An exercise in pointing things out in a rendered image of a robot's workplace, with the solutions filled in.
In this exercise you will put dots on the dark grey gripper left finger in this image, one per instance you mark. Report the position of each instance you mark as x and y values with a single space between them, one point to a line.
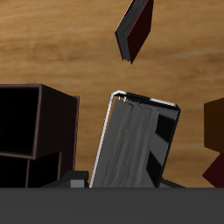
77 178

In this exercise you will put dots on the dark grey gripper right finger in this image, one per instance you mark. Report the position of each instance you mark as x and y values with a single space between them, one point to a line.
169 184

